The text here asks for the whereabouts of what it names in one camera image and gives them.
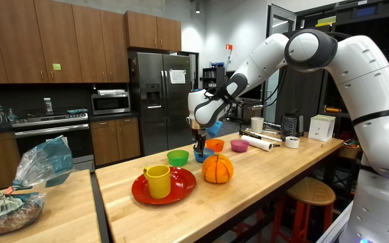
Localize orange pumpkin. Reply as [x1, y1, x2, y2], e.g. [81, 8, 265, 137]
[203, 153, 234, 183]

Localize paper towel roll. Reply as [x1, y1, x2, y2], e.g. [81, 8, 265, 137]
[241, 134, 273, 151]

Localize white mug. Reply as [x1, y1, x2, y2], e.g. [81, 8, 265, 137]
[285, 136, 300, 148]

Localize black refrigerator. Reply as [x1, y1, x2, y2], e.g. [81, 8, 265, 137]
[130, 51, 192, 155]

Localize silver microwave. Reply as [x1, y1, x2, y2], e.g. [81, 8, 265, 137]
[91, 94, 131, 114]

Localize yellow mug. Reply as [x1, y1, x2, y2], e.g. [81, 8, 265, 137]
[144, 164, 172, 198]

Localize black oven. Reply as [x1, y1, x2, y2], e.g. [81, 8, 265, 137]
[13, 112, 94, 157]

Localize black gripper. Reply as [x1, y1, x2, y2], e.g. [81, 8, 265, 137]
[187, 114, 207, 155]

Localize orange bowl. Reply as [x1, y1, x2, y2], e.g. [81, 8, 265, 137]
[206, 139, 225, 152]

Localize wooden stool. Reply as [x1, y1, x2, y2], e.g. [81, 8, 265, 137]
[271, 176, 337, 243]

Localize plastic bag with contents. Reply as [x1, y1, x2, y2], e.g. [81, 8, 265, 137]
[0, 134, 73, 234]

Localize wooden upper cabinets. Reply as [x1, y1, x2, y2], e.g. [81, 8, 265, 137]
[0, 0, 181, 83]

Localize red plate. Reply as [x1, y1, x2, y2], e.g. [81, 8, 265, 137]
[131, 167, 198, 205]

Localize green bowl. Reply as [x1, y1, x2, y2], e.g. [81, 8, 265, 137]
[168, 149, 189, 167]

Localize dark water jug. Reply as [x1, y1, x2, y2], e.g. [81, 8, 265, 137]
[281, 113, 299, 136]

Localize white box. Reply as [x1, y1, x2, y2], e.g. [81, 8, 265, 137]
[308, 114, 335, 141]

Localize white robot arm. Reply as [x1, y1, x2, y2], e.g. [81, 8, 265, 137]
[188, 28, 389, 243]

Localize pink bowl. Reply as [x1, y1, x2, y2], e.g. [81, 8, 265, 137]
[231, 139, 249, 152]

